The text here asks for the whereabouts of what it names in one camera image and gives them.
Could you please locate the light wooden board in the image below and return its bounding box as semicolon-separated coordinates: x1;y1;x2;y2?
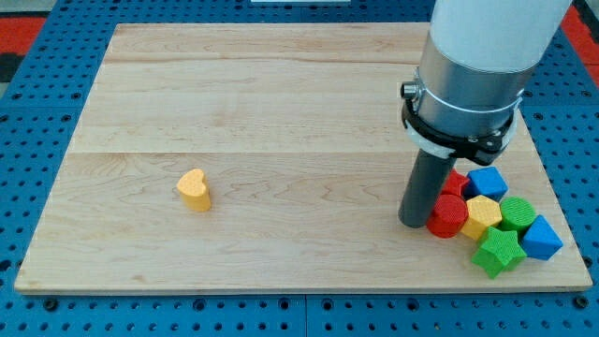
15;22;592;296

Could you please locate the yellow heart block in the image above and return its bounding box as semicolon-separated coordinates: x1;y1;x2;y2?
176;168;212;212

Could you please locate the green star block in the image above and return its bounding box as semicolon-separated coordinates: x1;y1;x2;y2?
471;227;527;279

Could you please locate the black clamp ring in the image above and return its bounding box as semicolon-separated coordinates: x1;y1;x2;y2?
401;95;519;168

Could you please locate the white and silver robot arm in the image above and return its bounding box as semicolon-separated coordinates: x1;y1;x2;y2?
416;0;571;138

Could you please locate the green cylinder block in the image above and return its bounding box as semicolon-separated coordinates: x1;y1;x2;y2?
499;197;536;234

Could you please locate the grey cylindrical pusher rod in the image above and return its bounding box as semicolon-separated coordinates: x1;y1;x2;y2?
398;150;456;228

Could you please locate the yellow hexagon block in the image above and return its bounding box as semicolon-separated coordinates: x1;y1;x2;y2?
460;195;503;241

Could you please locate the blue cube block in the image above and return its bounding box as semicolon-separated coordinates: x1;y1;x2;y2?
463;167;508;201

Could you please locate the red cylinder block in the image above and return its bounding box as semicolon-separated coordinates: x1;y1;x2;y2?
426;194;469;239

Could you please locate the blue triangular block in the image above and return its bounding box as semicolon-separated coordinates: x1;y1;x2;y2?
520;215;563;261

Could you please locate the red block behind rod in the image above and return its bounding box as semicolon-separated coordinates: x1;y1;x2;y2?
441;168;470;198

